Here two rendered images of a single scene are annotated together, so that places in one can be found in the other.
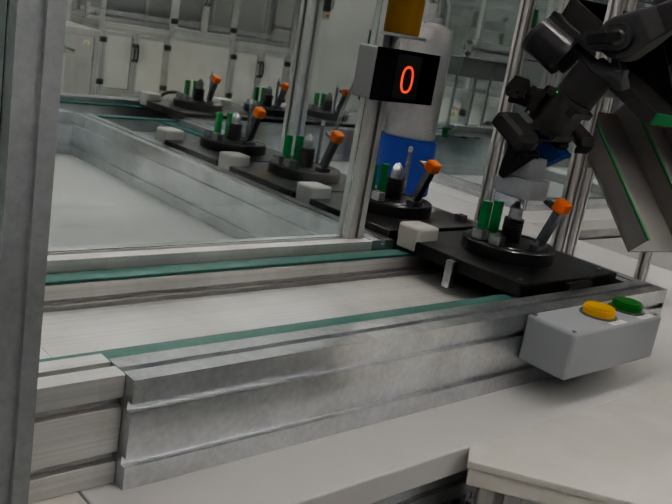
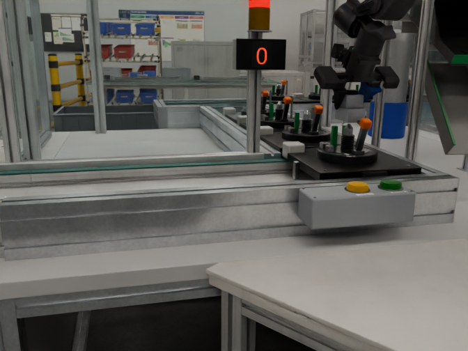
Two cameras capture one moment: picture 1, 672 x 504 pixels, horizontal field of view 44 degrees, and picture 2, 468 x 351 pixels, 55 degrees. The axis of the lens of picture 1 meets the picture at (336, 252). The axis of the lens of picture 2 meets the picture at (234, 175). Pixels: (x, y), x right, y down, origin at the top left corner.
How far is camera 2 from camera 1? 0.59 m
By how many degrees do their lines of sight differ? 29
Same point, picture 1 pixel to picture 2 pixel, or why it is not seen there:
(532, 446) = (262, 266)
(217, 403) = (53, 222)
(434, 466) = (187, 270)
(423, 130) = (393, 96)
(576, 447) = (294, 270)
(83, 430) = not seen: outside the picture
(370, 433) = (166, 250)
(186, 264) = (134, 165)
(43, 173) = not seen: outside the picture
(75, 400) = not seen: outside the picture
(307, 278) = (211, 173)
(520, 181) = (343, 110)
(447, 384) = (237, 228)
